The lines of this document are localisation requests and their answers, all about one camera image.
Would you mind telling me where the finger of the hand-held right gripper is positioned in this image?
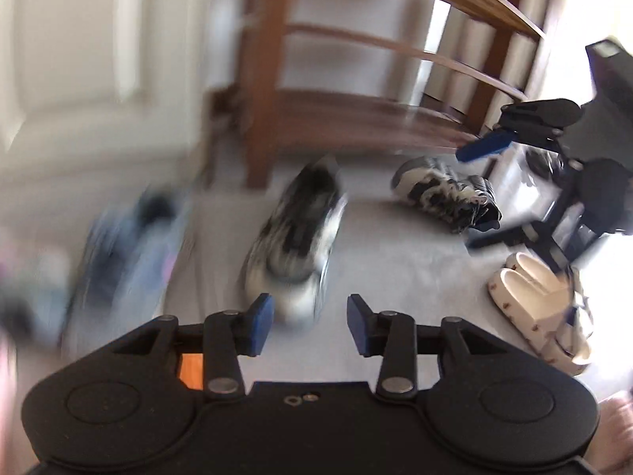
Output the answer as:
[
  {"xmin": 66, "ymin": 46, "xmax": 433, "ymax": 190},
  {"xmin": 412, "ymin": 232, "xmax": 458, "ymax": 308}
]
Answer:
[
  {"xmin": 456, "ymin": 98, "xmax": 583, "ymax": 164},
  {"xmin": 466, "ymin": 157, "xmax": 585, "ymax": 273}
]

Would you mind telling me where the black shoe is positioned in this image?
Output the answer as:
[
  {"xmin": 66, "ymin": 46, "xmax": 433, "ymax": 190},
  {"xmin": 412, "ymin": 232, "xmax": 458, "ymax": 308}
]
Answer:
[{"xmin": 525, "ymin": 148, "xmax": 565, "ymax": 181}]

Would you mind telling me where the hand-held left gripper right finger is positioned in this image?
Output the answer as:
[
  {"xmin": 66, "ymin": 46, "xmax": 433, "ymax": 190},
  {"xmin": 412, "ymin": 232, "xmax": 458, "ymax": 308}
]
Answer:
[{"xmin": 346, "ymin": 293, "xmax": 516, "ymax": 401}]

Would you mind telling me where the wooden shoe rack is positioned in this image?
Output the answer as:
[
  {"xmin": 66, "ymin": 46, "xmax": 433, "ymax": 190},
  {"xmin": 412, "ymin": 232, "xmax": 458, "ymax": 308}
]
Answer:
[{"xmin": 205, "ymin": 0, "xmax": 565, "ymax": 191}]

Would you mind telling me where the cream heart-print slide sandal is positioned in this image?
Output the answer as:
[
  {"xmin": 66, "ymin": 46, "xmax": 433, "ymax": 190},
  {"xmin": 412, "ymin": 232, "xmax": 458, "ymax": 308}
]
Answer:
[
  {"xmin": 487, "ymin": 251, "xmax": 577, "ymax": 357},
  {"xmin": 536, "ymin": 270, "xmax": 594, "ymax": 377}
]

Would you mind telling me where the grey chunky sneaker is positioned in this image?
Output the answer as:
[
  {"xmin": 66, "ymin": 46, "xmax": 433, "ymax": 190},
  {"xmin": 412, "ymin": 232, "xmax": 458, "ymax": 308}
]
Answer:
[
  {"xmin": 240, "ymin": 154, "xmax": 349, "ymax": 325},
  {"xmin": 390, "ymin": 156, "xmax": 502, "ymax": 233}
]

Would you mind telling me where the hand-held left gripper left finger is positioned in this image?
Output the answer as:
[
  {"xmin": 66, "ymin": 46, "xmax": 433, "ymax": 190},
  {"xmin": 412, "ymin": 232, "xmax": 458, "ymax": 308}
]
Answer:
[{"xmin": 106, "ymin": 293, "xmax": 275, "ymax": 401}]

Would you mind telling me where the white panelled door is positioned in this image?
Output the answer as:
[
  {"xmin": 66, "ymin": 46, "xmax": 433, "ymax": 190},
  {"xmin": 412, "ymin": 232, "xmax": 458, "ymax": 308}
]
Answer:
[{"xmin": 0, "ymin": 0, "xmax": 218, "ymax": 194}]

